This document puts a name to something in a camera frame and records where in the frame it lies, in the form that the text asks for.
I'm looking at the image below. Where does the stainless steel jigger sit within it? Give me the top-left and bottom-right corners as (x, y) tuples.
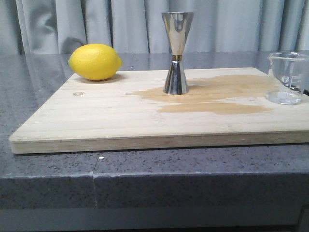
(162, 12), (194, 95)

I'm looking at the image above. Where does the glass measuring beaker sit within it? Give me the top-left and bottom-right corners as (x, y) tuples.
(265, 51), (309, 105)

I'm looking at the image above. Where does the wooden cutting board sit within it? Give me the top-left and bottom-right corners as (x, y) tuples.
(9, 68), (309, 154)

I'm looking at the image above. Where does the yellow lemon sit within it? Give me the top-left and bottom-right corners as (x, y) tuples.
(68, 43), (122, 81)

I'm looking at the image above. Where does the grey curtain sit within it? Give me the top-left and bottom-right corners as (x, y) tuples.
(0, 0), (309, 55)

